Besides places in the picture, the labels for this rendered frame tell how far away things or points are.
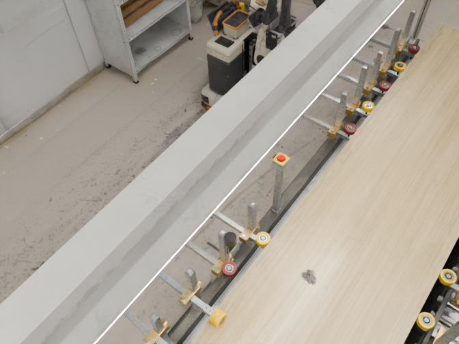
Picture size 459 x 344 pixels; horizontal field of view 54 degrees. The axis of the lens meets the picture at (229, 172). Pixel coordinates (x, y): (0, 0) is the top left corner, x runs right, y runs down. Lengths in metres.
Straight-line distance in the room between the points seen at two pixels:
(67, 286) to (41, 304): 0.04
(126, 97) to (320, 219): 2.65
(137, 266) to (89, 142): 3.53
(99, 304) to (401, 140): 2.51
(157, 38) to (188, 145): 4.23
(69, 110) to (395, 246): 3.28
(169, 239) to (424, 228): 2.03
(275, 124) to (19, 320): 0.61
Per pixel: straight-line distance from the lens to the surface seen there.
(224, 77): 3.87
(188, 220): 0.84
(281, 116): 0.99
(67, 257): 0.74
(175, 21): 5.24
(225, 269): 2.39
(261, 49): 3.65
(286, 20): 3.18
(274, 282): 2.37
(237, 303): 2.33
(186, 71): 4.78
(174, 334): 2.51
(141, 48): 4.93
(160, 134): 4.19
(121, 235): 0.74
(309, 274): 2.39
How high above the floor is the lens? 3.08
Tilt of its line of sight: 53 degrees down
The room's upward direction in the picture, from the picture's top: 3 degrees counter-clockwise
